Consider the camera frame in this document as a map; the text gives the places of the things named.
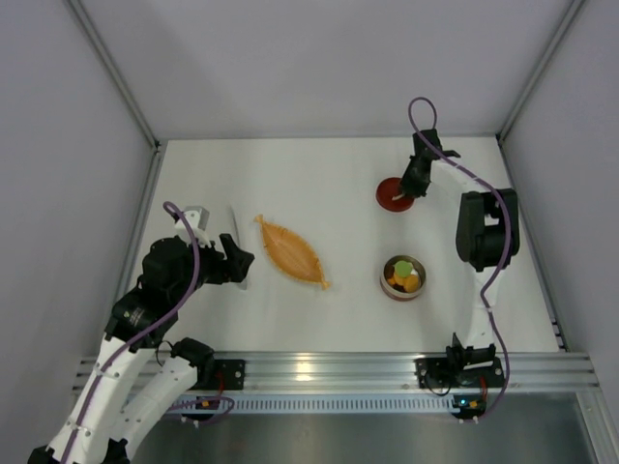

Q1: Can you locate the red round lid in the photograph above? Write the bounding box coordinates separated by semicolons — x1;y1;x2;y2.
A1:
375;177;415;213

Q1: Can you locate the green macaron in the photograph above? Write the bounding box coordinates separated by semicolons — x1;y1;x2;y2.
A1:
394;260;414;276

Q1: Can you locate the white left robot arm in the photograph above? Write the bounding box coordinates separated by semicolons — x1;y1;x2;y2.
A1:
28;234;254;463

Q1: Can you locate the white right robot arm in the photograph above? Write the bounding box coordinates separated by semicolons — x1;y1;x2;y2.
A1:
254;128;519;388

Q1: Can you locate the round steel lunch box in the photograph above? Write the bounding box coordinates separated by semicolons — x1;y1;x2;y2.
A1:
379;255;427;302

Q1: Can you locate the woven fish-shaped basket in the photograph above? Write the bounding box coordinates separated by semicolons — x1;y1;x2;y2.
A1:
254;215;331;290

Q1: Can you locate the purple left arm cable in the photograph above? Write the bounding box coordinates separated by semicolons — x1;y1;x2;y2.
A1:
57;200;236;464

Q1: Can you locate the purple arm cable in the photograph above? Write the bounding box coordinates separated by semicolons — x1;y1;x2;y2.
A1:
57;200;236;464
408;96;514;421

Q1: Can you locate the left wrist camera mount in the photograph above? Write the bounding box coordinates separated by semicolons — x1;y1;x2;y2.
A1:
174;206;214;247

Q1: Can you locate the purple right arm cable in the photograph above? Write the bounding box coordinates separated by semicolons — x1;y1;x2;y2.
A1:
408;96;514;421

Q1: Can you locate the slotted grey cable duct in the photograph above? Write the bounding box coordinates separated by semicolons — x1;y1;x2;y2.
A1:
168;391;482;415

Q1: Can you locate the grey aluminium frame post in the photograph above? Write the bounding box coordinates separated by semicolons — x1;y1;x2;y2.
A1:
63;0;161;153

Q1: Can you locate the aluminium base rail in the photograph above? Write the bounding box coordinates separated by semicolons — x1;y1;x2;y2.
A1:
72;351;601;392

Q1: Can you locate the right aluminium frame post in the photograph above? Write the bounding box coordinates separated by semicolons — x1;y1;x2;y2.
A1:
495;0;588;147

